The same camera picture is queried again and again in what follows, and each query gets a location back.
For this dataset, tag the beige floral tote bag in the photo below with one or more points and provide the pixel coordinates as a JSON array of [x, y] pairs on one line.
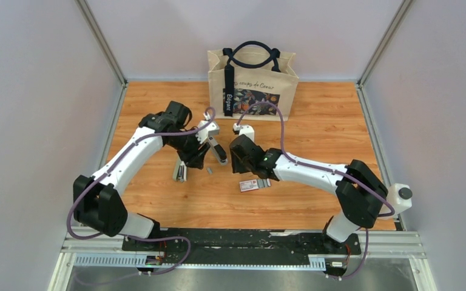
[[252, 80]]

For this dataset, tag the small grey-green stapler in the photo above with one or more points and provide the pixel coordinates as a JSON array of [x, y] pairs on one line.
[[180, 171]]

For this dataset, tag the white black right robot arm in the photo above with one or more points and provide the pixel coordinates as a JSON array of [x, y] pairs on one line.
[[361, 194]]

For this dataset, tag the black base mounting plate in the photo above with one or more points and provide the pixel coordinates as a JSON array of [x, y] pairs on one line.
[[244, 246]]

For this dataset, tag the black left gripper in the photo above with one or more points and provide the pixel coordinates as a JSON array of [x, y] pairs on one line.
[[195, 159]]

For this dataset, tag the grey and black stapler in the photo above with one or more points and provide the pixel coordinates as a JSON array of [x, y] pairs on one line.
[[218, 151]]

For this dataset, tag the red white staple box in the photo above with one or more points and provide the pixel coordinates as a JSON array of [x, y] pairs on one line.
[[254, 184]]

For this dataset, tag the white box with black knob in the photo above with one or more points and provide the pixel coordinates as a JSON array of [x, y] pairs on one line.
[[399, 196]]

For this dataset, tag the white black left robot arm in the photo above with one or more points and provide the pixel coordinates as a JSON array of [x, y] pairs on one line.
[[97, 199]]

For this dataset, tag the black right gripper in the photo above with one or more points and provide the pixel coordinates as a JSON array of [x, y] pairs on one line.
[[236, 167]]

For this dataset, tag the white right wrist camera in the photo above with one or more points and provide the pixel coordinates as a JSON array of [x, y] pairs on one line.
[[244, 130]]

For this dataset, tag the aluminium frame rail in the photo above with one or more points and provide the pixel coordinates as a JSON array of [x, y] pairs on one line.
[[107, 251]]

